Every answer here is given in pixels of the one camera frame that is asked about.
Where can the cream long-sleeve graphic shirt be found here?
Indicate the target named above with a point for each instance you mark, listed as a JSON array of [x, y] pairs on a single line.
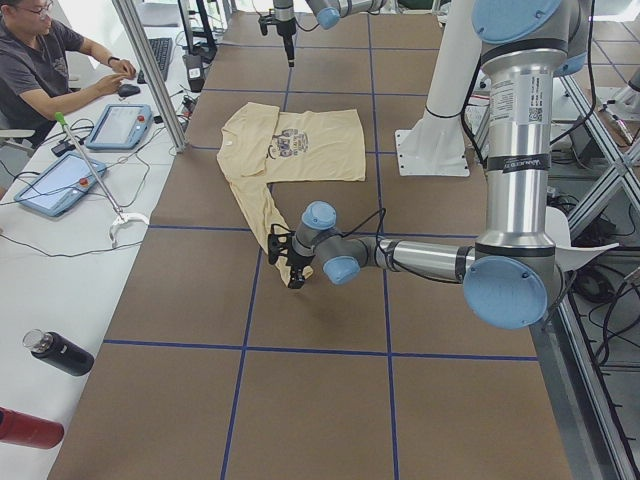
[[262, 145]]

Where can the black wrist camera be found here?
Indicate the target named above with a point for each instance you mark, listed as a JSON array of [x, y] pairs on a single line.
[[279, 241], [265, 21]]

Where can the black computer mouse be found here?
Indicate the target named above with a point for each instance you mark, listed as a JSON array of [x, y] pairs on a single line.
[[128, 90]]

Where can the black water bottle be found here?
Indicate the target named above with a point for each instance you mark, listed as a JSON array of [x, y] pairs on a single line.
[[59, 352]]

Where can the blue teach pendant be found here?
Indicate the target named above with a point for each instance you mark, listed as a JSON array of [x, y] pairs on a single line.
[[59, 187], [120, 127]]

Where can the near blue teach pendant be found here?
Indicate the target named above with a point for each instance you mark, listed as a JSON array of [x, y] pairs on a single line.
[[59, 187]]

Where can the seated man in grey shirt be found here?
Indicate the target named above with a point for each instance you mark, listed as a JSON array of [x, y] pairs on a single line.
[[35, 72]]

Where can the black computer keyboard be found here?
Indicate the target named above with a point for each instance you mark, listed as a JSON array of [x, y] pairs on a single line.
[[162, 48]]

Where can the aluminium frame post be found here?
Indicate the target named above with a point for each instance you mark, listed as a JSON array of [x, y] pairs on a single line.
[[136, 34]]

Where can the red water bottle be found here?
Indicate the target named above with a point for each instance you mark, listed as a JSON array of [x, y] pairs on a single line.
[[21, 429]]

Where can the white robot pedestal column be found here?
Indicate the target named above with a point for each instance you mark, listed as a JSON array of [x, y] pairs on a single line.
[[435, 145]]

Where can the reacher grabber stick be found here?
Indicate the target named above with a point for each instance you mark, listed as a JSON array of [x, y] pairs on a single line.
[[122, 217]]

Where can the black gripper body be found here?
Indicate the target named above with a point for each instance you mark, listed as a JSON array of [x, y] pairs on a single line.
[[300, 260], [287, 31]]

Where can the far blue teach pendant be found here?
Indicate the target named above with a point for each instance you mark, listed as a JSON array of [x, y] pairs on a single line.
[[120, 127]]

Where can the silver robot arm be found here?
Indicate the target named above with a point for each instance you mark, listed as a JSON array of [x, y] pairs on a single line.
[[327, 13], [510, 276]]

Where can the small black box device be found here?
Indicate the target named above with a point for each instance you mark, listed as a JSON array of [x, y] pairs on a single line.
[[62, 148]]

